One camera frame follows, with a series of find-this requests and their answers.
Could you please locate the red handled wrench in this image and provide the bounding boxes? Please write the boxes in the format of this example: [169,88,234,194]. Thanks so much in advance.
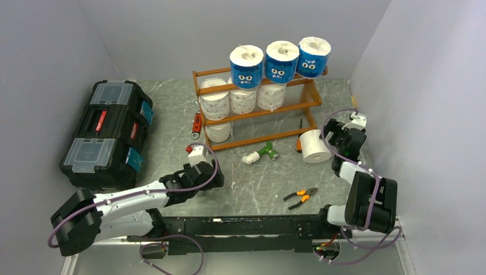
[191,112,202,139]

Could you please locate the white plastic pipe fitting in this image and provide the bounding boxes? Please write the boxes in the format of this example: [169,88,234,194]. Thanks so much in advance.
[242,151,260,164]

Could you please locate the green plastic pipe fitting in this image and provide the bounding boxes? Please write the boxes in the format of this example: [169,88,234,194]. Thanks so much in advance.
[257,141,279,160]

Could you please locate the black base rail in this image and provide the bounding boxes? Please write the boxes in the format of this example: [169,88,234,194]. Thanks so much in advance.
[127,214,339,253]

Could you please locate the black plastic toolbox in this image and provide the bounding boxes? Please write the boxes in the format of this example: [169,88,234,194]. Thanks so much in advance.
[59,80,154,191]

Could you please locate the orange handled screwdriver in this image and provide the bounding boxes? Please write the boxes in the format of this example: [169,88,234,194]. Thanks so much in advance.
[296,119,303,154]

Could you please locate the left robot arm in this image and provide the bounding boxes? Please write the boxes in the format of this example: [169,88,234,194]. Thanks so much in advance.
[48,160,225,257]

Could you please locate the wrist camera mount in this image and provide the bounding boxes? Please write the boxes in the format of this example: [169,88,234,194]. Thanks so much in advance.
[186,145,207,166]
[344,112,367,131]

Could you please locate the plain white paper roll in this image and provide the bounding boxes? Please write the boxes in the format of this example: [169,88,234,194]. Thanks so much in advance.
[205,123,232,143]

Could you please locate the orange handled pliers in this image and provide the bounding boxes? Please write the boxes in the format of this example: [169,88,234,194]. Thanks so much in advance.
[283,187,318,210]

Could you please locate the white floral paper roll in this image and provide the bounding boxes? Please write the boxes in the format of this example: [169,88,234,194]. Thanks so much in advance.
[199,78,230,120]
[229,87,258,115]
[256,84,287,112]

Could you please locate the orange wooden shelf rack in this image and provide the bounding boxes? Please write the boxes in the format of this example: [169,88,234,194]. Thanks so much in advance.
[201,75,323,151]

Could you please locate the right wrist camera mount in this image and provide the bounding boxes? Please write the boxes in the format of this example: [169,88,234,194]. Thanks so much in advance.
[344,112,367,131]

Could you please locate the blue paper roll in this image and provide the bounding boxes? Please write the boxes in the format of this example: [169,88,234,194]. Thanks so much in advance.
[229,45,264,90]
[296,37,331,78]
[264,41,300,85]

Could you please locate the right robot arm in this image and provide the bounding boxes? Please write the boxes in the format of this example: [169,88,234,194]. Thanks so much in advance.
[315,118,398,238]

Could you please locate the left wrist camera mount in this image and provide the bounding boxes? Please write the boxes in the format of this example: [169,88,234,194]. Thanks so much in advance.
[186,145,207,166]

